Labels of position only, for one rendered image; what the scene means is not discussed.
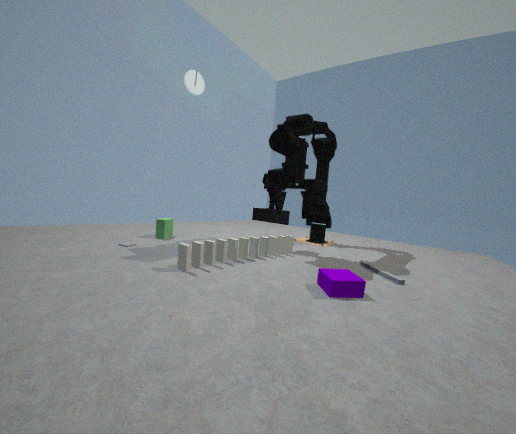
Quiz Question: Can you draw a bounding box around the purple rectangular block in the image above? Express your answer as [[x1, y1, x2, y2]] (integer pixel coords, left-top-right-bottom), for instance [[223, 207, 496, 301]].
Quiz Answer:
[[317, 268, 366, 298]]

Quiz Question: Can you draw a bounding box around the green block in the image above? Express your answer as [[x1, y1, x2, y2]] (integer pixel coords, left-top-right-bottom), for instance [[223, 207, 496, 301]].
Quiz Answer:
[[155, 218, 174, 239]]

